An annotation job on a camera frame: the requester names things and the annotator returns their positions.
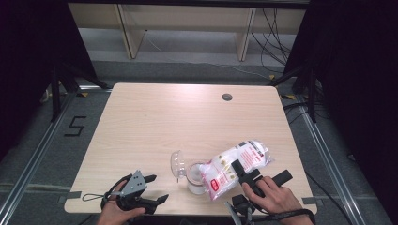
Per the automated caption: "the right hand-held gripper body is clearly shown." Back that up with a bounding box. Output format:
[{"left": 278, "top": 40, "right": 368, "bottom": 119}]
[{"left": 224, "top": 193, "right": 261, "bottom": 225}]

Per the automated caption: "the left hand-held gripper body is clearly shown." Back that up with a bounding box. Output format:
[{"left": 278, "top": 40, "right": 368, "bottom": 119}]
[{"left": 116, "top": 169, "right": 148, "bottom": 211}]

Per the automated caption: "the red and white sugar bag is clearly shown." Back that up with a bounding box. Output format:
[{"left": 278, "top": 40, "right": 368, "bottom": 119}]
[{"left": 199, "top": 139, "right": 276, "bottom": 202}]

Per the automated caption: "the person's right hand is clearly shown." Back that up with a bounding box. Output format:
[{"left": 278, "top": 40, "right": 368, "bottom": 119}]
[{"left": 242, "top": 176, "right": 302, "bottom": 217}]

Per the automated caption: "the person's left hand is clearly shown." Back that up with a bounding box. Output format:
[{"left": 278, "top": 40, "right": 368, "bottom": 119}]
[{"left": 96, "top": 181, "right": 146, "bottom": 225}]

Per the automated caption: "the grey tape strip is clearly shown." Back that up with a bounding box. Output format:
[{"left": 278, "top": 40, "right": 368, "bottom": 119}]
[
  {"left": 302, "top": 196, "right": 325, "bottom": 207},
  {"left": 58, "top": 190, "right": 83, "bottom": 203}
]

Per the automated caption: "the black metal stand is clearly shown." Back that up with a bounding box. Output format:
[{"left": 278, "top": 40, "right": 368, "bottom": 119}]
[
  {"left": 268, "top": 65, "right": 319, "bottom": 124},
  {"left": 49, "top": 61, "right": 111, "bottom": 124}
]

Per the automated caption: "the black curtain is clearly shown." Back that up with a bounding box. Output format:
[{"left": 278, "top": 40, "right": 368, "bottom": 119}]
[
  {"left": 0, "top": 0, "right": 99, "bottom": 161},
  {"left": 283, "top": 0, "right": 398, "bottom": 221}
]

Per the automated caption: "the beige wooden shelf unit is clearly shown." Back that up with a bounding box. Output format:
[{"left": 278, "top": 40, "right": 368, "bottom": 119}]
[{"left": 67, "top": 3, "right": 308, "bottom": 62}]

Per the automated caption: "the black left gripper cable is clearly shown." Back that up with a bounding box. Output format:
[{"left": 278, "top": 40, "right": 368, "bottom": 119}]
[{"left": 100, "top": 173, "right": 133, "bottom": 205}]

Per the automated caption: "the black wrist strap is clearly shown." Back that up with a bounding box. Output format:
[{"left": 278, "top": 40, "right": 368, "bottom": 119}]
[{"left": 253, "top": 208, "right": 315, "bottom": 225}]

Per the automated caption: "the thin black cord loop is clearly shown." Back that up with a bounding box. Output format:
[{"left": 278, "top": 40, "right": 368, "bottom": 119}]
[{"left": 82, "top": 193, "right": 106, "bottom": 203}]

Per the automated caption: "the black floor cable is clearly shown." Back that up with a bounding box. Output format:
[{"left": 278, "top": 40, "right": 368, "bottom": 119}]
[{"left": 304, "top": 172, "right": 355, "bottom": 225}]

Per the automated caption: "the aluminium floor rail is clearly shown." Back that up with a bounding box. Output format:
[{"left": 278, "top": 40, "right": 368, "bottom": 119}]
[
  {"left": 296, "top": 101, "right": 368, "bottom": 225},
  {"left": 0, "top": 90, "right": 79, "bottom": 221}
]

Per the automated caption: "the thin white floor cable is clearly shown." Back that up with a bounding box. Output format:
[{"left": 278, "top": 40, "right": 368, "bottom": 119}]
[{"left": 144, "top": 30, "right": 270, "bottom": 81}]

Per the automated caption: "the bundle of black cables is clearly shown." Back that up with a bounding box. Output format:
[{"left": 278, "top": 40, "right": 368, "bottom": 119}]
[{"left": 251, "top": 7, "right": 295, "bottom": 75}]

